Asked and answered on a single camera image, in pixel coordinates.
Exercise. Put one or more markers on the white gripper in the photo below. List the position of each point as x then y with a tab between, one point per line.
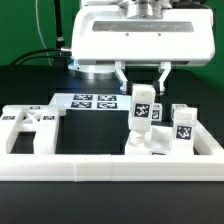
101	34

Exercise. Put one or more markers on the white chair seat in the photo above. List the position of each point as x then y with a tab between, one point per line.
157	142

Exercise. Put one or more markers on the white tagged cube left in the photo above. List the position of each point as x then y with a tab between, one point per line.
157	112

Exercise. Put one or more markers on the white tagged cube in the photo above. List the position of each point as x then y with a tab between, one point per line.
179	111
157	112

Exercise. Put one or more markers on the white marker base sheet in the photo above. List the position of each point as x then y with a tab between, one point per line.
101	102

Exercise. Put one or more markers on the white tagged cube right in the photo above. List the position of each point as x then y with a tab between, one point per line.
179	111

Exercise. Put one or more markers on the white chair back frame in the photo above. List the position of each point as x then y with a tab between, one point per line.
43	120

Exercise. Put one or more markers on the white U-shaped fence frame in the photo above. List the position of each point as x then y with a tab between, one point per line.
206	165

